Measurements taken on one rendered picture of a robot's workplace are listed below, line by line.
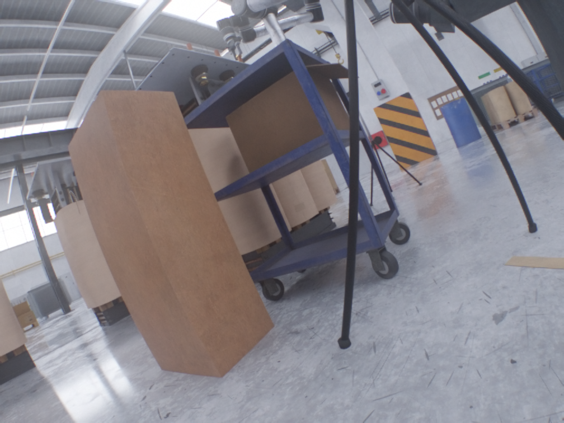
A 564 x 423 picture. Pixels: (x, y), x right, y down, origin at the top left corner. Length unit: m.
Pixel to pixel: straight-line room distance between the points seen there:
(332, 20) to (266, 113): 6.57
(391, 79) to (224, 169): 5.65
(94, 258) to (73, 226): 0.36
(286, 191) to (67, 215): 1.95
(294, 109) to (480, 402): 1.03
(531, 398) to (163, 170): 1.01
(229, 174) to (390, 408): 1.44
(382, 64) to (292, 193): 5.35
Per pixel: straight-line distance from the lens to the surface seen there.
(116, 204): 0.95
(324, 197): 2.46
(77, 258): 2.91
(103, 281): 2.83
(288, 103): 1.14
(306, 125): 1.11
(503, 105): 6.20
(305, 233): 2.27
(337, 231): 1.52
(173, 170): 0.96
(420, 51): 15.57
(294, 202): 2.05
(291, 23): 2.84
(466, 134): 6.30
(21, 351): 2.80
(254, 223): 1.68
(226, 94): 1.24
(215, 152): 1.73
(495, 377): 0.56
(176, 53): 1.74
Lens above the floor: 0.39
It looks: 2 degrees down
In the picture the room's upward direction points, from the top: 24 degrees counter-clockwise
